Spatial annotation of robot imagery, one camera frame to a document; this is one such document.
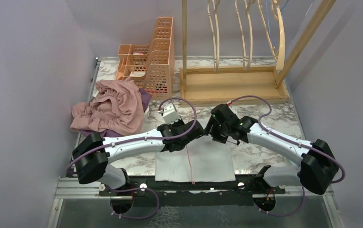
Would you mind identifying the blue wire hanger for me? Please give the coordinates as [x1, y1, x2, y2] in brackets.
[266, 0, 290, 40]

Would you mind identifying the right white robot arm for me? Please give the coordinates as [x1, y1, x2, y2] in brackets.
[204, 104, 339, 195]

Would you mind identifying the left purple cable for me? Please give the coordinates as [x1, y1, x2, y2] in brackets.
[66, 96, 198, 220]

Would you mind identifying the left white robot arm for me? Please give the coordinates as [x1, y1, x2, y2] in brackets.
[70, 104, 204, 195]

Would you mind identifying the pink wire hanger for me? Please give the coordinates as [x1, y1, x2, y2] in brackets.
[186, 146, 195, 185]

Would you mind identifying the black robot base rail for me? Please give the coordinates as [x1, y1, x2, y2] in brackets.
[99, 174, 286, 207]

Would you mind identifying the wooden hanger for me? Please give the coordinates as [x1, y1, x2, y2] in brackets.
[257, 0, 286, 72]
[207, 0, 220, 71]
[234, 0, 255, 71]

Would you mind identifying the wooden hanger rack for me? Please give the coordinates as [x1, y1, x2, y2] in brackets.
[180, 0, 335, 106]

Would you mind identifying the orange plastic file organizer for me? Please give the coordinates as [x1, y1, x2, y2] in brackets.
[116, 17, 175, 100]

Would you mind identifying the purple cloth under pile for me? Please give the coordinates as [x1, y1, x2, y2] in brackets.
[79, 88, 152, 137]

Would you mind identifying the pink clothes pile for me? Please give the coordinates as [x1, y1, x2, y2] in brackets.
[70, 77, 145, 136]

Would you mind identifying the white skirt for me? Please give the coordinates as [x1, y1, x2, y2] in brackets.
[155, 136, 235, 183]

